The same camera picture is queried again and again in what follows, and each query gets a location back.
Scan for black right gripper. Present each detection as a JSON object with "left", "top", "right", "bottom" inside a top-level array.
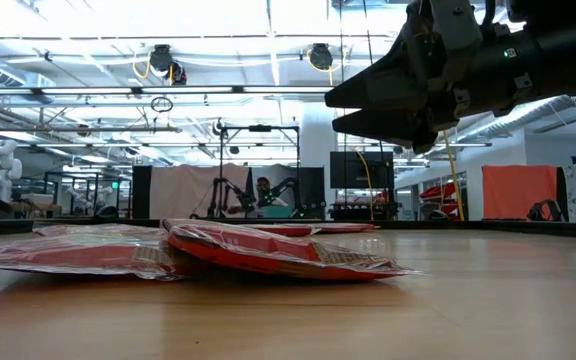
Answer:
[{"left": 324, "top": 0, "right": 492, "bottom": 154}]

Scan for black monitor screen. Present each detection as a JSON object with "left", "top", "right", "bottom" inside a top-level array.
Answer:
[{"left": 329, "top": 151, "right": 395, "bottom": 190}]

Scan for white square column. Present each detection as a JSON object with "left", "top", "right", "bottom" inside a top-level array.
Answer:
[{"left": 300, "top": 102, "right": 339, "bottom": 221}]

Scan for red storage bins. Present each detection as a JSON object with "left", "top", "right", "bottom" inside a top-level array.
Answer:
[{"left": 420, "top": 182, "right": 464, "bottom": 220}]

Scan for cluttered black cart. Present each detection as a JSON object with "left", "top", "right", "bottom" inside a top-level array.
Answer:
[{"left": 327, "top": 194, "right": 402, "bottom": 222}]

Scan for black partition panel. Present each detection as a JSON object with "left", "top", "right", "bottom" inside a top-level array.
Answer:
[
  {"left": 297, "top": 167, "right": 327, "bottom": 220},
  {"left": 131, "top": 165, "right": 153, "bottom": 220}
]

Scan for white curtain panel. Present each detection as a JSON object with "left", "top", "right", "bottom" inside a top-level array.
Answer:
[{"left": 251, "top": 164, "right": 299, "bottom": 211}]

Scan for long ceiling light bar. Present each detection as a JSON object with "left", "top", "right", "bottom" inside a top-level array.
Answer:
[
  {"left": 0, "top": 85, "right": 334, "bottom": 96},
  {"left": 0, "top": 141, "right": 492, "bottom": 149}
]

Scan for person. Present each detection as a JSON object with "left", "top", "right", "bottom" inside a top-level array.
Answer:
[{"left": 227, "top": 176, "right": 292, "bottom": 219}]

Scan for teal box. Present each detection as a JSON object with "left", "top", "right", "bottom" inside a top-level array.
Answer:
[{"left": 260, "top": 204, "right": 294, "bottom": 220}]

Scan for orange partition panel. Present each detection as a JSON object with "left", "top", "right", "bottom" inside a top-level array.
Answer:
[{"left": 481, "top": 164, "right": 559, "bottom": 223}]

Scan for beige curtain panel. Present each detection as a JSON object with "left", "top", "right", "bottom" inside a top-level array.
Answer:
[{"left": 150, "top": 164, "right": 250, "bottom": 220}]

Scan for thin black hanging cable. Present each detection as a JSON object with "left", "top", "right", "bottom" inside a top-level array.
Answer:
[{"left": 338, "top": 0, "right": 348, "bottom": 201}]

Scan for yellow hanging cable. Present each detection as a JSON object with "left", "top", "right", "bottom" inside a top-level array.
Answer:
[{"left": 440, "top": 130, "right": 465, "bottom": 221}]

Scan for black gantry frame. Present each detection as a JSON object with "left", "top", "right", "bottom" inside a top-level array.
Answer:
[{"left": 219, "top": 124, "right": 301, "bottom": 221}]

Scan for silver ceiling duct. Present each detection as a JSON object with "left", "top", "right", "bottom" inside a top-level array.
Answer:
[{"left": 462, "top": 94, "right": 576, "bottom": 144}]

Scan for black coiled cable ring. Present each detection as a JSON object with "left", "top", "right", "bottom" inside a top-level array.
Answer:
[{"left": 150, "top": 96, "right": 174, "bottom": 114}]

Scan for black cage frame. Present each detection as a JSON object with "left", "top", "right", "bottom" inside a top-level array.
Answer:
[{"left": 42, "top": 172, "right": 133, "bottom": 219}]

